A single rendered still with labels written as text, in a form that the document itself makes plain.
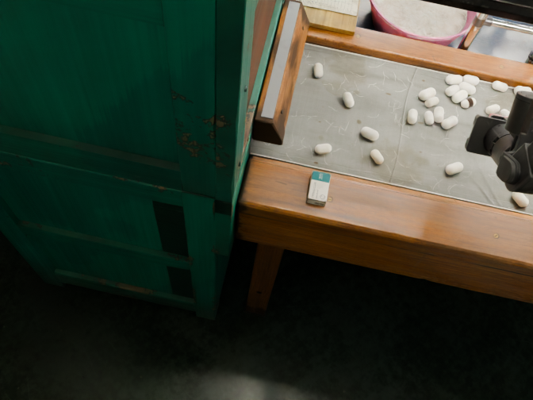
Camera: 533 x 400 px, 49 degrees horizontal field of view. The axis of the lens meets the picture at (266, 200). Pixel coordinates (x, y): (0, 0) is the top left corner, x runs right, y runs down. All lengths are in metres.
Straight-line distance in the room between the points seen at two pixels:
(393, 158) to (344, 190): 0.14
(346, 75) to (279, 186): 0.32
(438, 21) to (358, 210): 0.55
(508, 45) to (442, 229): 0.59
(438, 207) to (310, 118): 0.31
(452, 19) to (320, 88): 0.38
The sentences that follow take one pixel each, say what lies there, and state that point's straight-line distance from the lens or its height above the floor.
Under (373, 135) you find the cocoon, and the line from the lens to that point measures 1.19.
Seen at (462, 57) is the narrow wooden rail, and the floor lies 0.76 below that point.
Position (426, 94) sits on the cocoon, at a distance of 1.28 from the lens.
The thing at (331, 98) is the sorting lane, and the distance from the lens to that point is 1.25.
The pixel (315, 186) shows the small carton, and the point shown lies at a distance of 1.08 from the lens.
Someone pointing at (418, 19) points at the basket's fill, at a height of 0.73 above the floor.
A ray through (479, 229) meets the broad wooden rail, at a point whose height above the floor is 0.76.
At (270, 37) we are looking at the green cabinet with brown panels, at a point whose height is 0.87.
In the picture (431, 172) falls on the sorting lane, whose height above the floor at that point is 0.74.
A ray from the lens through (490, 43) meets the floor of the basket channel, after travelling 1.55.
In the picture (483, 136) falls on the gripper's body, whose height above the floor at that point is 0.92.
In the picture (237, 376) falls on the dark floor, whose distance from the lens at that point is 1.76.
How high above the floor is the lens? 1.74
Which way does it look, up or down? 64 degrees down
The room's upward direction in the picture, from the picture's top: 11 degrees clockwise
